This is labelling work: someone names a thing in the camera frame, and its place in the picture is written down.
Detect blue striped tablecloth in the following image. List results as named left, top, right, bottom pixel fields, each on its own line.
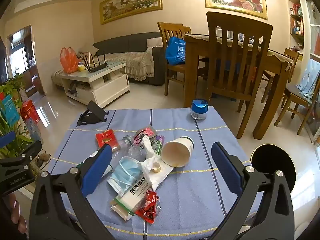
left=47, top=106, right=265, bottom=240

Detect white crumpled tissue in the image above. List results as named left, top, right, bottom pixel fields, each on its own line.
left=140, top=137, right=174, bottom=192

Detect dark grey sofa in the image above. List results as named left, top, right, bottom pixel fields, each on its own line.
left=92, top=32, right=167, bottom=87

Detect blue face mask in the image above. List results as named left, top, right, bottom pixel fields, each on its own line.
left=107, top=156, right=150, bottom=197

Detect wooden chair with bag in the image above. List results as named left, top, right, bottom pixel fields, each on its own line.
left=157, top=22, right=192, bottom=97

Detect red gift boxes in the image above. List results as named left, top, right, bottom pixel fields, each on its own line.
left=21, top=99, right=40, bottom=124

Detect green potted plant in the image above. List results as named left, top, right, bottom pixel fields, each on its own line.
left=0, top=75, right=33, bottom=155

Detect pink patterned card pack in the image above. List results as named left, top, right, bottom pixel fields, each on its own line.
left=132, top=127, right=160, bottom=147

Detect wall display shelf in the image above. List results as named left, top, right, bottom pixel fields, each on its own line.
left=287, top=0, right=320, bottom=60

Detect person's left hand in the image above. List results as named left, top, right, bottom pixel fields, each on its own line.
left=0, top=194, right=28, bottom=235

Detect light blue cloth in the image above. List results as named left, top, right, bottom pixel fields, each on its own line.
left=296, top=59, right=320, bottom=105

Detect wooden chair with cushion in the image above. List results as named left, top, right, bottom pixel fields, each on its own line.
left=274, top=80, right=320, bottom=135

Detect red snack wrapper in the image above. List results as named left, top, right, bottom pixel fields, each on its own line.
left=135, top=190, right=160, bottom=223

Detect beige lace sofa cover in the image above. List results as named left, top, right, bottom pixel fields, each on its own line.
left=114, top=46, right=154, bottom=79

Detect black wifi router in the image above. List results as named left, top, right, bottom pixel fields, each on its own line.
left=83, top=53, right=108, bottom=73

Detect white paper cup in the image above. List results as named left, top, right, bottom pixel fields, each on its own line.
left=160, top=136, right=195, bottom=168

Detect black phone stand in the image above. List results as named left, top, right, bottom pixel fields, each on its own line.
left=77, top=101, right=110, bottom=126

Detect blue-lidded glass jar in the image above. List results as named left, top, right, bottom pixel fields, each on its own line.
left=191, top=99, right=209, bottom=120

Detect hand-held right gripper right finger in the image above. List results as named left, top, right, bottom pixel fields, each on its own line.
left=207, top=141, right=295, bottom=240

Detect framed horse painting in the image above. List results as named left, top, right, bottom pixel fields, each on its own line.
left=99, top=0, right=163, bottom=25

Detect white coffee table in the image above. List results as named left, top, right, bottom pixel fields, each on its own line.
left=59, top=61, right=130, bottom=108

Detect white medicine box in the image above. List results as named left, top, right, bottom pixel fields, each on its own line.
left=111, top=172, right=154, bottom=221

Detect small wooden chair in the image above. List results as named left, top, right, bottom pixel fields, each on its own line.
left=261, top=48, right=300, bottom=103

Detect black round trash bin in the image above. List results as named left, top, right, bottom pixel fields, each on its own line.
left=250, top=144, right=297, bottom=193

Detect balcony door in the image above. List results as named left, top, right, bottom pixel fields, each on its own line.
left=6, top=25, right=45, bottom=95

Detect red cigarette pack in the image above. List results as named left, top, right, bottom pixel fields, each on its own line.
left=95, top=129, right=119, bottom=153

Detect teal box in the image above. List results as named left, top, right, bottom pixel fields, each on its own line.
left=0, top=95, right=20, bottom=128

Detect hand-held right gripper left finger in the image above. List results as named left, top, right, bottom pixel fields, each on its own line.
left=29, top=144, right=115, bottom=240

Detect orange plastic bag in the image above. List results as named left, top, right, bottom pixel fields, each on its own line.
left=59, top=47, right=79, bottom=74

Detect blue shopping bag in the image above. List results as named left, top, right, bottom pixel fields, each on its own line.
left=165, top=37, right=187, bottom=65

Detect wooden dining table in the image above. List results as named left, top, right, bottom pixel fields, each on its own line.
left=184, top=33, right=294, bottom=140

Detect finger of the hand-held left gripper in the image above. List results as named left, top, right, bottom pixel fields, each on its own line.
left=0, top=131, right=42, bottom=167
left=0, top=165, right=35, bottom=197

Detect green gum packet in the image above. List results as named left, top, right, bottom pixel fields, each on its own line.
left=150, top=134, right=165, bottom=157

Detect wooden slatted dining chair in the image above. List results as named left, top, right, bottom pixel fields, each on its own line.
left=206, top=12, right=273, bottom=139

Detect clear plastic bottle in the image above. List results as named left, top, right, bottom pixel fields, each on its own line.
left=110, top=135, right=150, bottom=163

